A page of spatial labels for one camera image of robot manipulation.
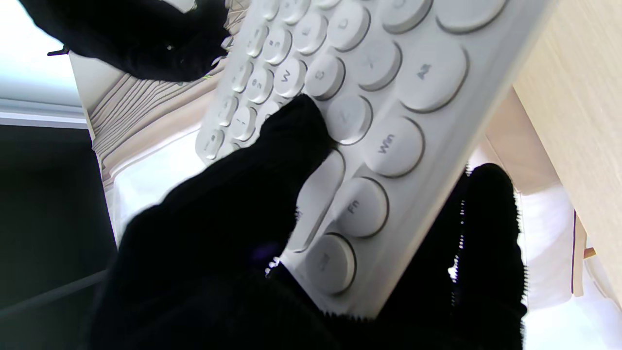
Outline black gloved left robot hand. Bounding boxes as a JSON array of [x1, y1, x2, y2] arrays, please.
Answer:
[[87, 95, 528, 350]]

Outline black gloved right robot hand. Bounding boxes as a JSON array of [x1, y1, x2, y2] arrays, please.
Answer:
[[19, 0, 232, 83]]

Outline cream round-key keyboard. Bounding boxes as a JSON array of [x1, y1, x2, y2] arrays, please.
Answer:
[[194, 0, 559, 319]]

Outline beige pleated curtain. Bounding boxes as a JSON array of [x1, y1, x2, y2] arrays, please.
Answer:
[[87, 0, 253, 163]]

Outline white lounge chair wooden legs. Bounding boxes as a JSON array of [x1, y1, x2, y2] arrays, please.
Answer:
[[515, 182, 622, 350]]

